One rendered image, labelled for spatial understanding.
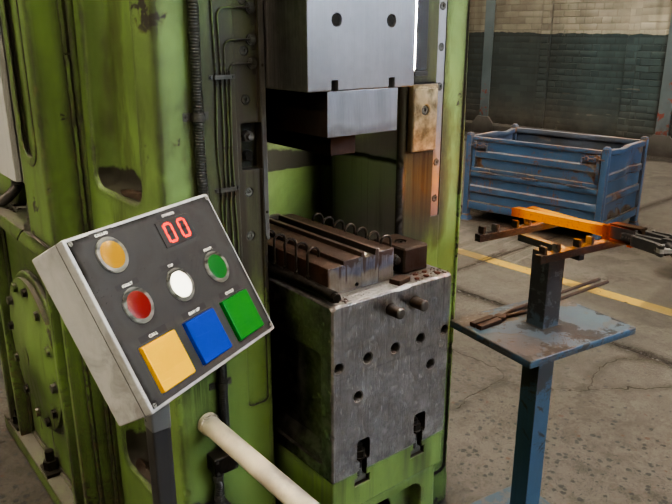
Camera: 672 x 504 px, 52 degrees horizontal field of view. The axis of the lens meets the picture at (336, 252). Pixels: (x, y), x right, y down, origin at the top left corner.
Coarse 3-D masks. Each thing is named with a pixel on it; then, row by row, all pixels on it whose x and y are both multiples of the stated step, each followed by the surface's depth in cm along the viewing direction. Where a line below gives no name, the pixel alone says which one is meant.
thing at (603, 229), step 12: (516, 216) 188; (528, 216) 184; (540, 216) 180; (552, 216) 177; (564, 216) 176; (576, 228) 171; (588, 228) 168; (600, 228) 165; (636, 228) 157; (612, 240) 163
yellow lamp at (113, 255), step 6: (102, 246) 102; (108, 246) 103; (114, 246) 104; (120, 246) 105; (102, 252) 102; (108, 252) 102; (114, 252) 103; (120, 252) 104; (102, 258) 101; (108, 258) 102; (114, 258) 103; (120, 258) 104; (108, 264) 102; (114, 264) 103; (120, 264) 104
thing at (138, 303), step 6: (132, 294) 103; (138, 294) 104; (144, 294) 105; (132, 300) 103; (138, 300) 104; (144, 300) 105; (132, 306) 102; (138, 306) 103; (144, 306) 104; (150, 306) 105; (132, 312) 102; (138, 312) 103; (144, 312) 104
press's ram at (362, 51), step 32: (288, 0) 137; (320, 0) 135; (352, 0) 140; (384, 0) 145; (288, 32) 139; (320, 32) 136; (352, 32) 141; (384, 32) 147; (288, 64) 141; (320, 64) 138; (352, 64) 143; (384, 64) 149
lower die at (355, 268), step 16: (272, 224) 185; (288, 224) 181; (320, 224) 184; (272, 240) 174; (304, 240) 171; (320, 240) 170; (352, 240) 167; (368, 240) 170; (272, 256) 170; (288, 256) 164; (304, 256) 162; (320, 256) 162; (336, 256) 158; (352, 256) 158; (384, 256) 163; (304, 272) 160; (320, 272) 155; (336, 272) 154; (352, 272) 158; (368, 272) 161; (384, 272) 164; (336, 288) 156; (352, 288) 159
